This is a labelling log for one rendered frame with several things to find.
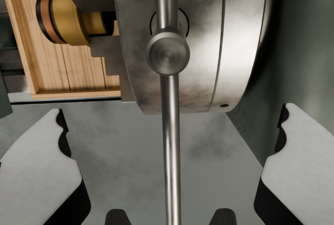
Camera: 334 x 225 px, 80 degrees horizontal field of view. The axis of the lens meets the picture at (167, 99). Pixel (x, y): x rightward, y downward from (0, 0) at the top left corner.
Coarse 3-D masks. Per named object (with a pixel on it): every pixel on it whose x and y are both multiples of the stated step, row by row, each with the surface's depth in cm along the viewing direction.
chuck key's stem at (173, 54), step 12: (180, 24) 14; (156, 36) 9; (168, 36) 9; (180, 36) 9; (156, 48) 10; (168, 48) 10; (180, 48) 10; (156, 60) 10; (168, 60) 10; (180, 60) 10; (156, 72) 10; (168, 72) 10
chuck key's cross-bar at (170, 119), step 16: (160, 0) 10; (176, 0) 10; (160, 16) 10; (176, 16) 10; (160, 80) 12; (176, 80) 12; (176, 96) 13; (176, 112) 13; (176, 128) 14; (176, 144) 14; (176, 160) 14; (176, 176) 14; (176, 192) 15; (176, 208) 15; (176, 224) 15
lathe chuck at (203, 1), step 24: (120, 0) 16; (144, 0) 16; (192, 0) 16; (216, 0) 16; (120, 24) 17; (144, 24) 17; (192, 24) 17; (216, 24) 17; (144, 48) 18; (192, 48) 18; (216, 48) 18; (144, 72) 20; (192, 72) 20; (216, 72) 20; (144, 96) 22; (192, 96) 23
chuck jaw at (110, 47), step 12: (96, 36) 31; (108, 36) 30; (96, 48) 31; (108, 48) 31; (120, 48) 31; (108, 60) 31; (120, 60) 31; (108, 72) 32; (120, 72) 32; (120, 84) 32; (132, 96) 32
